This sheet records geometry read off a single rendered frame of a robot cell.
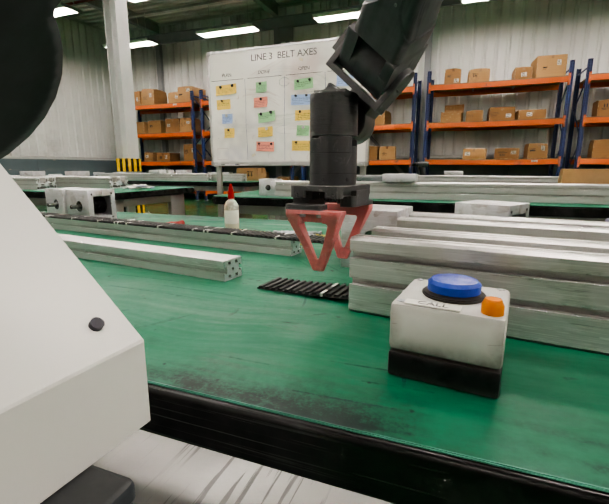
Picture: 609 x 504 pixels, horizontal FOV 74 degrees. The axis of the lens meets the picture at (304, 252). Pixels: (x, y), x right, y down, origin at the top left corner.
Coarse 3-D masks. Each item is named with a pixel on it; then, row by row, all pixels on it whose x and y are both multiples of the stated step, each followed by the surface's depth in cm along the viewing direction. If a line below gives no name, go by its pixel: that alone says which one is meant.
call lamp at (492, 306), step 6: (486, 300) 28; (492, 300) 28; (498, 300) 28; (486, 306) 28; (492, 306) 28; (498, 306) 28; (504, 306) 28; (486, 312) 28; (492, 312) 28; (498, 312) 28
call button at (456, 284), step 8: (432, 280) 32; (440, 280) 32; (448, 280) 31; (456, 280) 31; (464, 280) 31; (472, 280) 32; (432, 288) 32; (440, 288) 31; (448, 288) 30; (456, 288) 30; (464, 288) 30; (472, 288) 30; (480, 288) 31; (456, 296) 30; (464, 296) 30; (472, 296) 30
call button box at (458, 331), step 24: (408, 288) 34; (408, 312) 30; (432, 312) 29; (456, 312) 29; (480, 312) 28; (504, 312) 29; (408, 336) 30; (432, 336) 30; (456, 336) 29; (480, 336) 28; (504, 336) 27; (408, 360) 31; (432, 360) 30; (456, 360) 29; (480, 360) 28; (456, 384) 29; (480, 384) 29
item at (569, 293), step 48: (384, 240) 43; (432, 240) 42; (480, 240) 45; (528, 240) 43; (576, 240) 42; (384, 288) 44; (528, 288) 37; (576, 288) 35; (528, 336) 38; (576, 336) 36
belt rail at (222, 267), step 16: (64, 240) 74; (80, 240) 73; (96, 240) 73; (112, 240) 73; (80, 256) 72; (96, 256) 70; (112, 256) 69; (128, 256) 67; (144, 256) 65; (160, 256) 63; (176, 256) 61; (192, 256) 60; (208, 256) 60; (224, 256) 60; (240, 256) 60; (176, 272) 62; (192, 272) 60; (208, 272) 59; (224, 272) 58; (240, 272) 61
